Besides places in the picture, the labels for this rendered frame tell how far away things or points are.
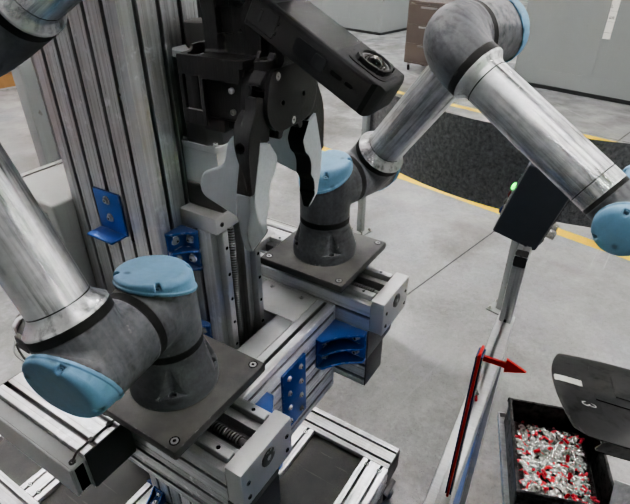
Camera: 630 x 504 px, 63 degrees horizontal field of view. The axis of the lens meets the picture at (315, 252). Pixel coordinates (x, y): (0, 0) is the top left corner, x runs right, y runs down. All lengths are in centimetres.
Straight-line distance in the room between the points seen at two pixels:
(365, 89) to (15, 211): 46
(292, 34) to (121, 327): 48
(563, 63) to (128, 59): 648
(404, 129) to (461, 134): 150
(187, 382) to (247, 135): 56
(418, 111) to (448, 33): 24
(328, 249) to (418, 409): 124
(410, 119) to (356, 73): 75
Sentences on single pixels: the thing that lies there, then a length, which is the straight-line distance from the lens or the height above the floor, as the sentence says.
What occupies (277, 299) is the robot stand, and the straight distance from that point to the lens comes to 124.
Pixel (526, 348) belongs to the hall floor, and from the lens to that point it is 269.
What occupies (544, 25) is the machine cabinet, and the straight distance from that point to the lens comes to 716.
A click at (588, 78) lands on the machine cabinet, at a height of 21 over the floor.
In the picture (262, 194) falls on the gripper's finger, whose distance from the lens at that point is 40.
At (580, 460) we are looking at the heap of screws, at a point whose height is 84.
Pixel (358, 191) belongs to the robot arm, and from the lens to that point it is 117.
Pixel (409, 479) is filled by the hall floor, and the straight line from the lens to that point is 207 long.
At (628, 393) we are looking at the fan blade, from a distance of 75.
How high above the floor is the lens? 170
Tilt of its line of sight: 32 degrees down
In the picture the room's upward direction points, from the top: straight up
